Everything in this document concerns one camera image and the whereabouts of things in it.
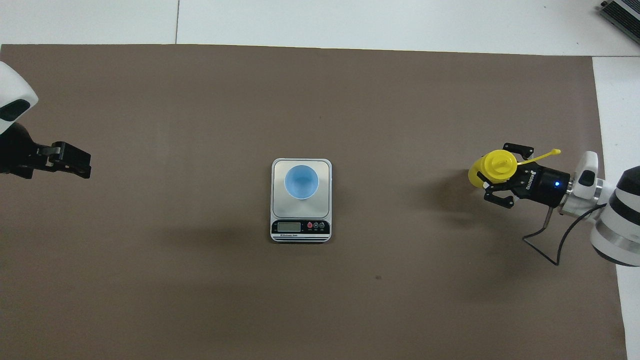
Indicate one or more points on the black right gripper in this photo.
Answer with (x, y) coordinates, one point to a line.
(542, 186)

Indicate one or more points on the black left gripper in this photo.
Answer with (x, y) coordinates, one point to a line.
(17, 145)

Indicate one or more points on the yellow squeeze bottle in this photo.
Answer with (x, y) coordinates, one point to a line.
(500, 165)

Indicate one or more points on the light blue plastic cup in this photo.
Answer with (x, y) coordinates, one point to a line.
(301, 180)

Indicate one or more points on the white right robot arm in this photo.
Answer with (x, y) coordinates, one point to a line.
(620, 220)

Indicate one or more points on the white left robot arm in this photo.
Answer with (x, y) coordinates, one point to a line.
(15, 85)

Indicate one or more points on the silver digital kitchen scale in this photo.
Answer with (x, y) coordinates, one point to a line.
(322, 210)

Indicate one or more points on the brown paper table mat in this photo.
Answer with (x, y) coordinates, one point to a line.
(200, 125)

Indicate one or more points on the grey ribbed metal box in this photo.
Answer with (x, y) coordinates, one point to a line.
(625, 12)

